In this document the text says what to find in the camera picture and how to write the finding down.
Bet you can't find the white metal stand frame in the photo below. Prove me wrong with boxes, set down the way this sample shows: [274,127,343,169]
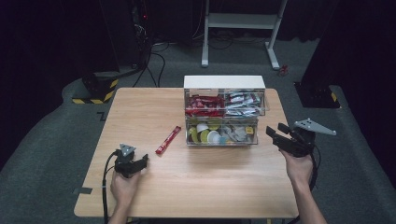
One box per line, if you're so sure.
[201,0,290,71]

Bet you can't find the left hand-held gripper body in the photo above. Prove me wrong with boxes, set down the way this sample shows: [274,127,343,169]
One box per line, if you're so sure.
[114,143,137,179]

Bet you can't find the dark equipment rack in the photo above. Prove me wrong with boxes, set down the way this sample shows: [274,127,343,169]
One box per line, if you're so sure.
[102,0,153,71]

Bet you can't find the white-topped clear drawer organizer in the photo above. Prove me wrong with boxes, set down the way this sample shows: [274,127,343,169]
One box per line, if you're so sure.
[183,75,267,147]

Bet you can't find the pile of red stick packets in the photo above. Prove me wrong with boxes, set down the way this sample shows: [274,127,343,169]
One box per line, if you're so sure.
[186,94,225,118]

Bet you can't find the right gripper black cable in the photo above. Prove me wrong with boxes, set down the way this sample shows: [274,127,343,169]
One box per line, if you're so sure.
[288,144,321,224]

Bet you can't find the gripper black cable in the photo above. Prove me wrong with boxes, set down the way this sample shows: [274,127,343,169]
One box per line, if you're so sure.
[288,144,321,224]
[102,149,120,224]

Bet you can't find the single red stick sachet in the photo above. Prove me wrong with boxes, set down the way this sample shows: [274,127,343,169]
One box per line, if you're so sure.
[154,125,182,156]

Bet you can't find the pile of small lidded cups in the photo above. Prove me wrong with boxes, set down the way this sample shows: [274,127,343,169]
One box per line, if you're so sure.
[187,119,223,145]

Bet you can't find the clear drawer with silver packets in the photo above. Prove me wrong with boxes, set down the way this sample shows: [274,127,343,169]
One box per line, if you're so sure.
[223,88,267,118]

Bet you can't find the person's left hand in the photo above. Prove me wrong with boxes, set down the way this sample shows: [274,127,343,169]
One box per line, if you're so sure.
[109,169,142,213]

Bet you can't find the person's right hand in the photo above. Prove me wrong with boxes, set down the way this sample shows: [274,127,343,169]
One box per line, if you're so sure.
[279,148,314,189]

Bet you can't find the wide clear drawer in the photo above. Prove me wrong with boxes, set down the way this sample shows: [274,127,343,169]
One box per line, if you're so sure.
[185,116,260,147]

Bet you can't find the pile of silver stick packets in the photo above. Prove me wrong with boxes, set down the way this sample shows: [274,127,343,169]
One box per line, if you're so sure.
[225,91,263,117]

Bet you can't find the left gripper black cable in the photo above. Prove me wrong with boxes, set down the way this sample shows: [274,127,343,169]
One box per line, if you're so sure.
[102,149,120,224]

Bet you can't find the pile of clear sachets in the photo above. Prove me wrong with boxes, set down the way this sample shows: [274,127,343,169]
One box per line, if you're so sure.
[221,124,256,145]

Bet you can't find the clear drawer with red packets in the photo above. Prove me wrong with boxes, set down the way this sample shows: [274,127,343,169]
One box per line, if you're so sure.
[184,88,226,119]

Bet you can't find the black yellow striped stand base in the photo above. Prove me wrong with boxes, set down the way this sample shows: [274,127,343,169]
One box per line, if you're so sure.
[72,71,120,105]

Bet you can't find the grey tape piece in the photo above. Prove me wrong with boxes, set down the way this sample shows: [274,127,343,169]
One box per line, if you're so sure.
[72,187,93,196]

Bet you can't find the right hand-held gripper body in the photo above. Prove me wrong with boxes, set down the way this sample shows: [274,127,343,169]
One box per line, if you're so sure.
[279,118,337,158]

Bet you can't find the black floor cables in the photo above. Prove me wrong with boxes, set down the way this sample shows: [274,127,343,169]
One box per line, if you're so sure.
[132,29,269,89]

